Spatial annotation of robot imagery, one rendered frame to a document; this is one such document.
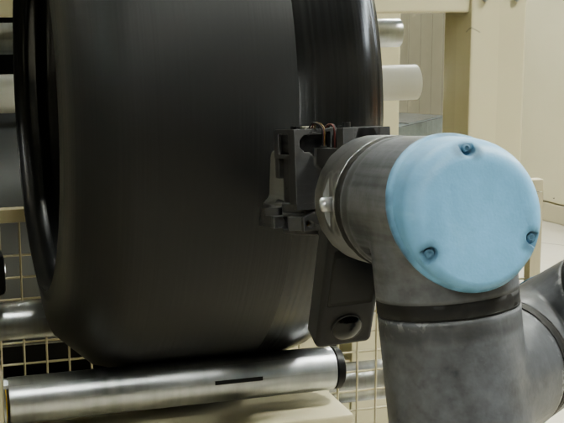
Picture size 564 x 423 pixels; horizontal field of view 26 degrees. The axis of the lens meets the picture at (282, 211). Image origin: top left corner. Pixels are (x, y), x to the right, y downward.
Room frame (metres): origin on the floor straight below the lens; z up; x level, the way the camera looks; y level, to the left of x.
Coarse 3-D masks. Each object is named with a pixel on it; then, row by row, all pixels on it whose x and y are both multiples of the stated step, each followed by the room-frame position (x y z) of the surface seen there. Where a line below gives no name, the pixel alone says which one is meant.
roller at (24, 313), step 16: (0, 304) 1.38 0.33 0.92; (16, 304) 1.38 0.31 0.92; (32, 304) 1.38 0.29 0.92; (0, 320) 1.36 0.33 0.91; (16, 320) 1.37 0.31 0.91; (32, 320) 1.37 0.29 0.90; (0, 336) 1.36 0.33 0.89; (16, 336) 1.37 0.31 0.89; (32, 336) 1.38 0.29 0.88; (48, 336) 1.39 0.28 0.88
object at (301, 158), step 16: (304, 128) 0.93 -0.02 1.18; (320, 128) 0.91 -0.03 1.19; (336, 128) 0.92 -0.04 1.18; (352, 128) 0.86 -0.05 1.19; (368, 128) 0.87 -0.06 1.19; (384, 128) 0.87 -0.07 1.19; (288, 144) 0.93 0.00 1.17; (304, 144) 0.92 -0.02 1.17; (320, 144) 0.92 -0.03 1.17; (336, 144) 0.91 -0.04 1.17; (288, 160) 0.94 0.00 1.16; (304, 160) 0.91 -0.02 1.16; (320, 160) 0.90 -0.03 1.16; (288, 176) 0.94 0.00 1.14; (304, 176) 0.91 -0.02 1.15; (288, 192) 0.94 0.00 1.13; (304, 192) 0.91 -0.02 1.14; (288, 208) 0.92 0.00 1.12; (304, 208) 0.90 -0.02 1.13; (288, 224) 0.91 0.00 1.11; (304, 224) 0.90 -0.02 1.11
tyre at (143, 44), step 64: (64, 0) 1.07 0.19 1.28; (128, 0) 1.03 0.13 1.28; (192, 0) 1.05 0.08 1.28; (256, 0) 1.06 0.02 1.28; (320, 0) 1.08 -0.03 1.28; (64, 64) 1.06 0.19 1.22; (128, 64) 1.02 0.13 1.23; (192, 64) 1.03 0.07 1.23; (256, 64) 1.05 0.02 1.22; (320, 64) 1.06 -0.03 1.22; (64, 128) 1.06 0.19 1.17; (128, 128) 1.01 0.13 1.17; (192, 128) 1.02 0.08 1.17; (256, 128) 1.04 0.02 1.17; (64, 192) 1.07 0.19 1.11; (128, 192) 1.02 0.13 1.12; (192, 192) 1.03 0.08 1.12; (256, 192) 1.05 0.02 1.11; (64, 256) 1.10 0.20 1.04; (128, 256) 1.03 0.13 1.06; (192, 256) 1.05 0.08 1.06; (256, 256) 1.07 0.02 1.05; (64, 320) 1.14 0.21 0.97; (128, 320) 1.08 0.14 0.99; (192, 320) 1.09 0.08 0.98; (256, 320) 1.12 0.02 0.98
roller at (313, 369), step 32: (288, 352) 1.19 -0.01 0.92; (320, 352) 1.20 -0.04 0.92; (32, 384) 1.10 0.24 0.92; (64, 384) 1.11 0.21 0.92; (96, 384) 1.12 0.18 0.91; (128, 384) 1.13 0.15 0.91; (160, 384) 1.13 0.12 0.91; (192, 384) 1.14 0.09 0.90; (224, 384) 1.15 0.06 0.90; (256, 384) 1.16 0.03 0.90; (288, 384) 1.17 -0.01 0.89; (320, 384) 1.19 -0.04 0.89; (32, 416) 1.10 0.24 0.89; (64, 416) 1.11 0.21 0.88
